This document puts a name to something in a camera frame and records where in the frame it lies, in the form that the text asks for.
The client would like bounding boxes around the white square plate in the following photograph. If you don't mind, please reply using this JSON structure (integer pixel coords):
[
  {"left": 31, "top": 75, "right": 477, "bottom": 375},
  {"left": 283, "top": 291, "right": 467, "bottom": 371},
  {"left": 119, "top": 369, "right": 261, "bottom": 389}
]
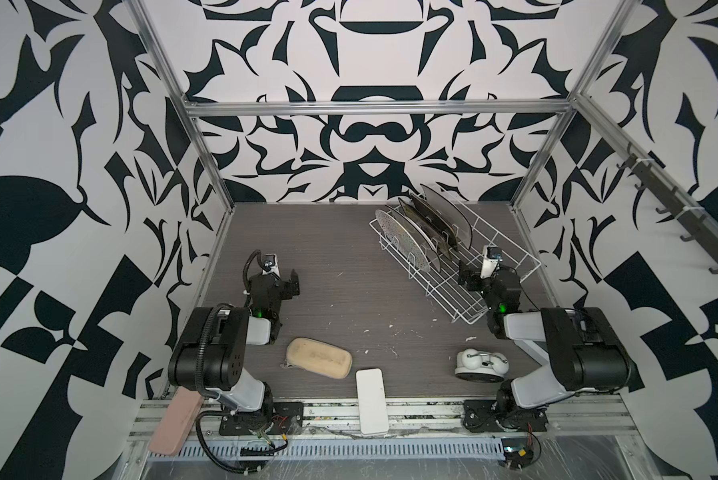
[{"left": 398, "top": 199, "right": 454, "bottom": 260}]

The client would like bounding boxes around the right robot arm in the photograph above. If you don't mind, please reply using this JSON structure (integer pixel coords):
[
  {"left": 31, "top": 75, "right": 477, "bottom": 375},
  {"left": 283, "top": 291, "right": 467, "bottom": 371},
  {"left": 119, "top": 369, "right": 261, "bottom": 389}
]
[{"left": 455, "top": 260, "right": 635, "bottom": 433}]

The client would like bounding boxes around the wall hook rail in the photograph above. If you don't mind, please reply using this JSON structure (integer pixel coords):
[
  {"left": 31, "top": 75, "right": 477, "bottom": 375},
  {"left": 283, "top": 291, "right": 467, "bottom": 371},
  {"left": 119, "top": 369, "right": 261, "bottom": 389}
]
[{"left": 616, "top": 142, "right": 718, "bottom": 277}]

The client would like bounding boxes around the dark glass plate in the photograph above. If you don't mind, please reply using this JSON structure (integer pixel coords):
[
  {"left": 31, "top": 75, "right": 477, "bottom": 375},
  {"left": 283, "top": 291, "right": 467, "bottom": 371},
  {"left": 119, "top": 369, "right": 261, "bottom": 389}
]
[{"left": 422, "top": 184, "right": 473, "bottom": 249}]

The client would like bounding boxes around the white round gadget black base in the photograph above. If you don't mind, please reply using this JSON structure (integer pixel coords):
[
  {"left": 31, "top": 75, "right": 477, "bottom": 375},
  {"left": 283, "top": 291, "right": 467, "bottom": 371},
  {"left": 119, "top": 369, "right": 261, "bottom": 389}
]
[{"left": 455, "top": 348, "right": 510, "bottom": 383}]

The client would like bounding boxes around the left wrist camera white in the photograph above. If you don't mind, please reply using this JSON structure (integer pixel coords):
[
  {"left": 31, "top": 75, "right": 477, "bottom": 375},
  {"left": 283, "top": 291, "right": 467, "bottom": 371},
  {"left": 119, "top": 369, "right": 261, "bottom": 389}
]
[{"left": 261, "top": 253, "right": 280, "bottom": 276}]

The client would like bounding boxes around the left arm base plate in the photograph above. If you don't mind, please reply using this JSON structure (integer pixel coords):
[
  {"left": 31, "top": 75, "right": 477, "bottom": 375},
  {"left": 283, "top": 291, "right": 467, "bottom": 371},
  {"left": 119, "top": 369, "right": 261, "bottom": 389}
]
[{"left": 219, "top": 401, "right": 304, "bottom": 436}]

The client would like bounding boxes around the white wire dish rack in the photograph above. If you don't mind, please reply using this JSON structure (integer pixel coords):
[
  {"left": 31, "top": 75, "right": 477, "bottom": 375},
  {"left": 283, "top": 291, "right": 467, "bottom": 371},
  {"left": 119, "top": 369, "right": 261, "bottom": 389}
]
[{"left": 369, "top": 192, "right": 541, "bottom": 325}]

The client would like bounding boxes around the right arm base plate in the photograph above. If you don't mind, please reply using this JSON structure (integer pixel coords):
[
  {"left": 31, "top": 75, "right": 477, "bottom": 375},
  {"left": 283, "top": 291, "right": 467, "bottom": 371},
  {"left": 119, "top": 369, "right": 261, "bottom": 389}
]
[{"left": 462, "top": 399, "right": 548, "bottom": 433}]

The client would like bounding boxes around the floral square plate black rim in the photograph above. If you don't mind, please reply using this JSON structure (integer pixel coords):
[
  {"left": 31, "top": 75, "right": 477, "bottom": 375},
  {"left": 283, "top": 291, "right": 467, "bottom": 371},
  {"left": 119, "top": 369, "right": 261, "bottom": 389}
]
[{"left": 410, "top": 196, "right": 458, "bottom": 251}]

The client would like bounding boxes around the colourful speckled round plate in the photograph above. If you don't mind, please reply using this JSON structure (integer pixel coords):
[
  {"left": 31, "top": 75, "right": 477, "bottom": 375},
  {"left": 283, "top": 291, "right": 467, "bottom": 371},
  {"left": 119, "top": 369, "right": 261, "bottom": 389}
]
[{"left": 375, "top": 209, "right": 441, "bottom": 273}]

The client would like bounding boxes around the beige sponge case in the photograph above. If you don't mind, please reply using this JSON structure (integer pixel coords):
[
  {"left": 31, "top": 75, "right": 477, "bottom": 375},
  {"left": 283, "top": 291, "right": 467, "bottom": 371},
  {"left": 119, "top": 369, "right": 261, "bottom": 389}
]
[{"left": 282, "top": 337, "right": 353, "bottom": 380}]

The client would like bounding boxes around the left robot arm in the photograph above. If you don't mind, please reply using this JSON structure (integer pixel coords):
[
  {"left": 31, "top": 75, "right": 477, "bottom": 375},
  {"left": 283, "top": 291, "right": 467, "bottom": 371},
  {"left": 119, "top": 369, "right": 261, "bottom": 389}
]
[{"left": 167, "top": 250, "right": 300, "bottom": 429}]

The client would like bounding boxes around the white slotted cable duct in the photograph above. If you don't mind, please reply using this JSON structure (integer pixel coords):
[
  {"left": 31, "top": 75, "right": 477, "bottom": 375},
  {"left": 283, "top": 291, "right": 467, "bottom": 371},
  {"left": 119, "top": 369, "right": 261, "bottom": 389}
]
[{"left": 178, "top": 436, "right": 507, "bottom": 462}]

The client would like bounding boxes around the pink eraser block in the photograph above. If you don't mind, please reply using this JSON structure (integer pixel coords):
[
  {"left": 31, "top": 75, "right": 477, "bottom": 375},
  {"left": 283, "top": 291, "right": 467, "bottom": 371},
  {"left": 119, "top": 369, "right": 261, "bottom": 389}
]
[{"left": 148, "top": 387, "right": 204, "bottom": 456}]

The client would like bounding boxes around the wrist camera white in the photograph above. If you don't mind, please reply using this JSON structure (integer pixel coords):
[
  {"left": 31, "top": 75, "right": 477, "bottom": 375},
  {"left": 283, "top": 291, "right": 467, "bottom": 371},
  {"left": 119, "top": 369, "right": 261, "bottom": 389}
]
[
  {"left": 261, "top": 253, "right": 280, "bottom": 276},
  {"left": 480, "top": 246, "right": 503, "bottom": 279}
]

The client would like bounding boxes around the white rectangular box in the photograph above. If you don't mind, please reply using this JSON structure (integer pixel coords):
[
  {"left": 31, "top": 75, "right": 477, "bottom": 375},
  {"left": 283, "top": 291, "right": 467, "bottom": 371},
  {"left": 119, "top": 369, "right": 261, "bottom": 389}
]
[{"left": 355, "top": 368, "right": 389, "bottom": 436}]

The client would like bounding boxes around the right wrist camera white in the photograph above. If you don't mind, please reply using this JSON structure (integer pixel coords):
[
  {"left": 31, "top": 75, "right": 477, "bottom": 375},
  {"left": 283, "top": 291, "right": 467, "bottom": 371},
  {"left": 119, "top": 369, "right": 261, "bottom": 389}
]
[{"left": 480, "top": 246, "right": 503, "bottom": 279}]

